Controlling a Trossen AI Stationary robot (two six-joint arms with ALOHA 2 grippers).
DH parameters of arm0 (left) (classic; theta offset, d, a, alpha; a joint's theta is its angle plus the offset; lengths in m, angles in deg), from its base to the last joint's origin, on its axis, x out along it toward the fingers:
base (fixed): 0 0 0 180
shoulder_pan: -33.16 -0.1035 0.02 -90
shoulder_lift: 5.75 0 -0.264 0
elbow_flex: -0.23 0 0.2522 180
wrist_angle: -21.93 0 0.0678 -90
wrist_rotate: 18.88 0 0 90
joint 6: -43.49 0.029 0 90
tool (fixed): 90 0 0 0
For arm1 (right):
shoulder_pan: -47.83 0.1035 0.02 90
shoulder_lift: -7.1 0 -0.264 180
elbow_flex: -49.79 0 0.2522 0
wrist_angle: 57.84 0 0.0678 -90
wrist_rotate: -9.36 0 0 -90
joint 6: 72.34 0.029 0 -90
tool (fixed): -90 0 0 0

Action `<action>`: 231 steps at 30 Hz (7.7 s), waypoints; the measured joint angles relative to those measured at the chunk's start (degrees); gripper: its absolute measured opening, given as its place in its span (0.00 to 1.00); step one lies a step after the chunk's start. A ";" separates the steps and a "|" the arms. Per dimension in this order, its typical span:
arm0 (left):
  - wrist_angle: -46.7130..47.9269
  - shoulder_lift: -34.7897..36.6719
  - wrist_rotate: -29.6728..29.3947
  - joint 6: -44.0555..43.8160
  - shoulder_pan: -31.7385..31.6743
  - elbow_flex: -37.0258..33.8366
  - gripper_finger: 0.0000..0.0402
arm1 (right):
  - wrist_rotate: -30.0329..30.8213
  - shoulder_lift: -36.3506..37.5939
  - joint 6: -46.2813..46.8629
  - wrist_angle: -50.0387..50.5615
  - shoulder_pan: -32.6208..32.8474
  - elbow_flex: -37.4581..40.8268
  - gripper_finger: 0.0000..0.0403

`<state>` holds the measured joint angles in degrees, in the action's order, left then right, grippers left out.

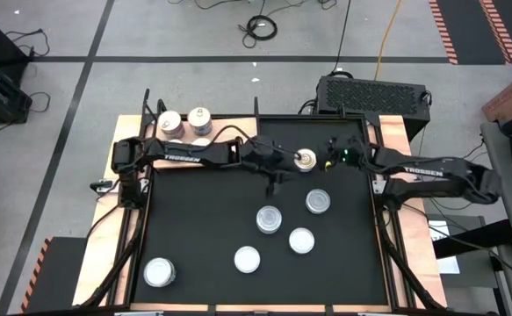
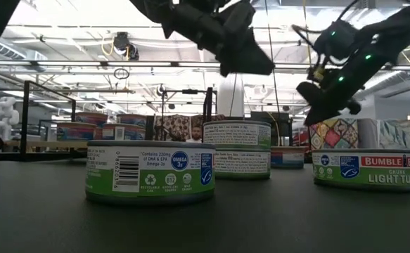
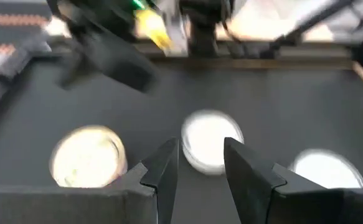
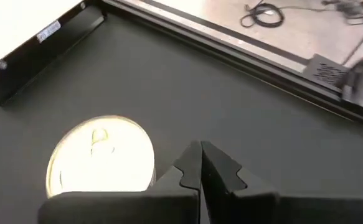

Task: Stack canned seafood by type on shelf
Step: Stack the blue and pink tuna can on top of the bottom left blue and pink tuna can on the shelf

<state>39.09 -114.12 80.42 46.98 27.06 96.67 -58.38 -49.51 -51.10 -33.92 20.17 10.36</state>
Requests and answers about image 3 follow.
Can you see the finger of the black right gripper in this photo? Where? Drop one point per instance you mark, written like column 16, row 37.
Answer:
column 122, row 62
column 70, row 73

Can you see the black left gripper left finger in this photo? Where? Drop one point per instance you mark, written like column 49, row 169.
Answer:
column 150, row 199

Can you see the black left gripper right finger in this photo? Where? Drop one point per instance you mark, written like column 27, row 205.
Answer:
column 256, row 196

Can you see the blue label seafood can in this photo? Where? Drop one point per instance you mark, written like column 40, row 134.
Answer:
column 87, row 157

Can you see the green label tuna can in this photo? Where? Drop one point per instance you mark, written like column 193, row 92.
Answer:
column 327, row 171
column 206, row 130

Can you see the hazard striped floor mat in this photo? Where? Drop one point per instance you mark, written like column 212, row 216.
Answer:
column 13, row 20

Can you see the black table mat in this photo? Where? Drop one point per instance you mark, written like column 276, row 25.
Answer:
column 262, row 102

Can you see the silver mounting bracket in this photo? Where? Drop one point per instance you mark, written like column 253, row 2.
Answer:
column 176, row 31

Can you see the black aluminium table frame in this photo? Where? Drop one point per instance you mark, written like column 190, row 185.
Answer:
column 252, row 51

